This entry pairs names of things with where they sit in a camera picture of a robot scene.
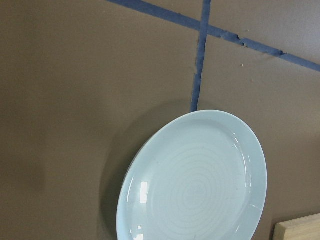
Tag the light blue plate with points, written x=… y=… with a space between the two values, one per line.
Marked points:
x=202 y=176

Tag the wooden cutting board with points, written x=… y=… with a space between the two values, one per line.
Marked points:
x=304 y=228

